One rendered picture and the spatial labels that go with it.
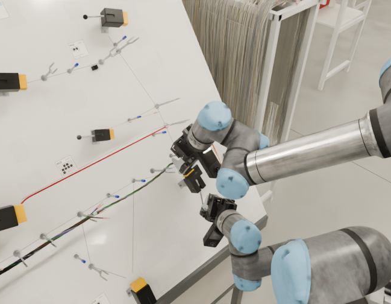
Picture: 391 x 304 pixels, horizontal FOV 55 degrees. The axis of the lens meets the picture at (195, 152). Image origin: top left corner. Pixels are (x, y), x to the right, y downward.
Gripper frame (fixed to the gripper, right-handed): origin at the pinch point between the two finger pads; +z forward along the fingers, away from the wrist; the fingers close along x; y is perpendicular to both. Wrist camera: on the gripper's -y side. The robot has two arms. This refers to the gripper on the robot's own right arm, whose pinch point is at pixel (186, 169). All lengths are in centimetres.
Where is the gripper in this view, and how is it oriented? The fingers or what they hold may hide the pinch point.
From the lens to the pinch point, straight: 122.4
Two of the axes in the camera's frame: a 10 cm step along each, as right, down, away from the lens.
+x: -6.8, 5.6, -4.7
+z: -2.8, 4.0, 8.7
